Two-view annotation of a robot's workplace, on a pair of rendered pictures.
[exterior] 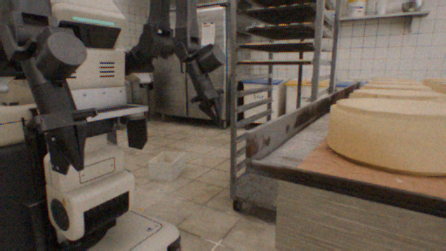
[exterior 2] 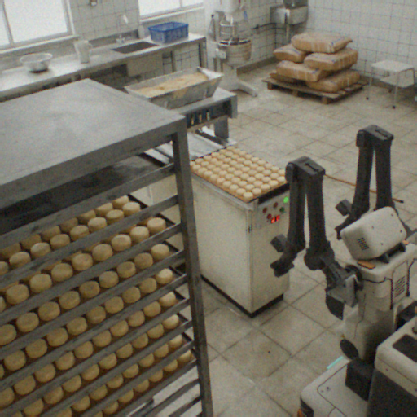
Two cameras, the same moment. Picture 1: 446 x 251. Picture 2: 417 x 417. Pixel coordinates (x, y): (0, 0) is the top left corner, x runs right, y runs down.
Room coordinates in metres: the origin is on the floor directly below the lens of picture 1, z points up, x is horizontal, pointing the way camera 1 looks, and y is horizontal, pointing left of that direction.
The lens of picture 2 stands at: (2.53, 0.43, 2.25)
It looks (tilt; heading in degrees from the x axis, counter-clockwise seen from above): 32 degrees down; 202
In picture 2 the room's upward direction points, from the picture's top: 4 degrees counter-clockwise
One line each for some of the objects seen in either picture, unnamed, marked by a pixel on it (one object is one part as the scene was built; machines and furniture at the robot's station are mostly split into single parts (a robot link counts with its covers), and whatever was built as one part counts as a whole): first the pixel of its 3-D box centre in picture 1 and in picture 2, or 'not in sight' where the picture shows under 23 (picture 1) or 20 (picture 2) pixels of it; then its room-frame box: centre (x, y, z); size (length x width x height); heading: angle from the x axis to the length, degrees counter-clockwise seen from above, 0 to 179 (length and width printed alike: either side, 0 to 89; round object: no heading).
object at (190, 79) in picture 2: not in sight; (176, 87); (-0.21, -0.86, 1.28); 0.54 x 0.27 x 0.06; 148
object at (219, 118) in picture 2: not in sight; (179, 127); (-0.21, -0.86, 1.01); 0.72 x 0.33 x 0.34; 148
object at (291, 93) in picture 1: (307, 106); not in sight; (3.68, -1.18, 0.38); 0.64 x 0.54 x 0.77; 151
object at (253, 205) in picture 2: not in sight; (154, 148); (-0.15, -1.03, 0.87); 2.01 x 0.03 x 0.07; 58
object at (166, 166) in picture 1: (167, 166); not in sight; (2.18, 0.51, 0.08); 0.30 x 0.22 x 0.16; 167
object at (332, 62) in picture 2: not in sight; (332, 57); (-3.93, -0.38, 0.47); 0.72 x 0.42 x 0.17; 156
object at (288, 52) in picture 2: not in sight; (301, 50); (-4.22, -0.83, 0.47); 0.72 x 0.42 x 0.17; 151
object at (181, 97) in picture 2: not in sight; (176, 91); (-0.21, -0.86, 1.25); 0.56 x 0.29 x 0.14; 148
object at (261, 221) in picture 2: not in sight; (273, 210); (0.25, -0.12, 0.77); 0.24 x 0.04 x 0.14; 148
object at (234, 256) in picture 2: not in sight; (233, 230); (0.06, -0.43, 0.45); 0.70 x 0.34 x 0.90; 58
